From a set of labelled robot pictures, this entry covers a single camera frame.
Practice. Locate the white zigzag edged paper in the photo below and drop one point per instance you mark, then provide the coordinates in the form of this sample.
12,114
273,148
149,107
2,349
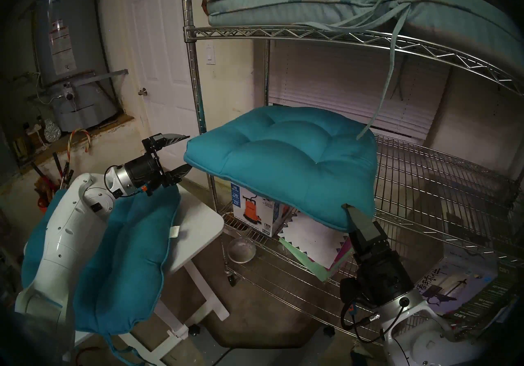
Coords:
315,240

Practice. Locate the LED lamp box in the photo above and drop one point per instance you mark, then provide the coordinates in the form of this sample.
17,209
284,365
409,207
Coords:
458,287

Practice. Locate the striped candy cane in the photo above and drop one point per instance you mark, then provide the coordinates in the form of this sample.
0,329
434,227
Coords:
68,144

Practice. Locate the grey water heater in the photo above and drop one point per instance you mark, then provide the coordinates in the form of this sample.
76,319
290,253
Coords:
69,21

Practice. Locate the teal tufted seat cushion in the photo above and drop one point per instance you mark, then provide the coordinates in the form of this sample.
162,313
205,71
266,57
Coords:
286,156
131,254

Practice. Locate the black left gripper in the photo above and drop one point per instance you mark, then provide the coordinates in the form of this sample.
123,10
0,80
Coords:
145,173

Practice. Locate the clear glass bowl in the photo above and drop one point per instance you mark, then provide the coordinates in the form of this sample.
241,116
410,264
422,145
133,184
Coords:
241,250

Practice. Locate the white zigzag paper stack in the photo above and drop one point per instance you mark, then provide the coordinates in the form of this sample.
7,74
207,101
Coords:
305,261

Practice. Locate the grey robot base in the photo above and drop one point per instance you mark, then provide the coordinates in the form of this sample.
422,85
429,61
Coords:
262,355

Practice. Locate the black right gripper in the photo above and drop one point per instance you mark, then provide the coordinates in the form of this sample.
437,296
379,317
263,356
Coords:
380,275

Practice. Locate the white folding table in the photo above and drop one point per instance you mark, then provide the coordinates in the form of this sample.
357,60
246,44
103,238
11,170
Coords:
196,222

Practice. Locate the pink paper sheet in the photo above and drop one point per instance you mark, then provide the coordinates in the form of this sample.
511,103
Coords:
343,252

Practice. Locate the white light switch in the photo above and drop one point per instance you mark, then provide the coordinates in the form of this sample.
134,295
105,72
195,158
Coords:
211,54

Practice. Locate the crumpled silver foil piece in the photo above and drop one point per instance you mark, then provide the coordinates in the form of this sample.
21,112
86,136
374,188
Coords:
52,131

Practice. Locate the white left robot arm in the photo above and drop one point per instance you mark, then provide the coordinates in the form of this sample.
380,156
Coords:
61,254

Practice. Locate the light blue cushion with ties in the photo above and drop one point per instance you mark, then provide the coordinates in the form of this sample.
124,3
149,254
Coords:
286,5

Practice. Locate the blue utility pump box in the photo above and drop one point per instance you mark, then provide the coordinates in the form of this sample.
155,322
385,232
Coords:
254,209

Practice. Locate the white panel door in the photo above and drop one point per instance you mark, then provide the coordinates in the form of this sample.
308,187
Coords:
163,83

